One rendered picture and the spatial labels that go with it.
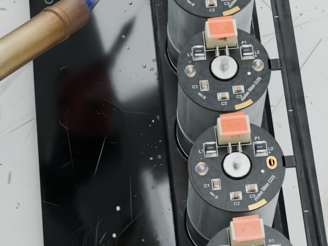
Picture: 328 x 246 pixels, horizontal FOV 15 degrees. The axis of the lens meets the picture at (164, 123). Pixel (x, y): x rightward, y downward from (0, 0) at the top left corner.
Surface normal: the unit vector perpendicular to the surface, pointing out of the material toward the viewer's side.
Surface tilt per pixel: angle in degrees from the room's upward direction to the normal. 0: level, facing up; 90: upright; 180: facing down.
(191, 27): 90
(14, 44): 31
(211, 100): 0
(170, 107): 0
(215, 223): 90
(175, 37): 90
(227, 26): 0
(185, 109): 90
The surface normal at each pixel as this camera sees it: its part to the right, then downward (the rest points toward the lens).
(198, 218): -0.79, 0.56
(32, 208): 0.00, -0.41
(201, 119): -0.45, 0.81
